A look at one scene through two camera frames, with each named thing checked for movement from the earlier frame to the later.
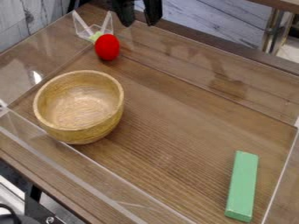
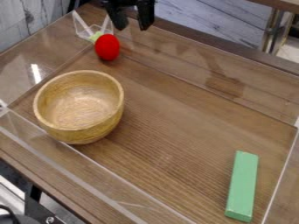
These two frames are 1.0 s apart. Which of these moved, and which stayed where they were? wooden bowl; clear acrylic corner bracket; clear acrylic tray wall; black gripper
Moved: black gripper
Stayed: clear acrylic tray wall; wooden bowl; clear acrylic corner bracket
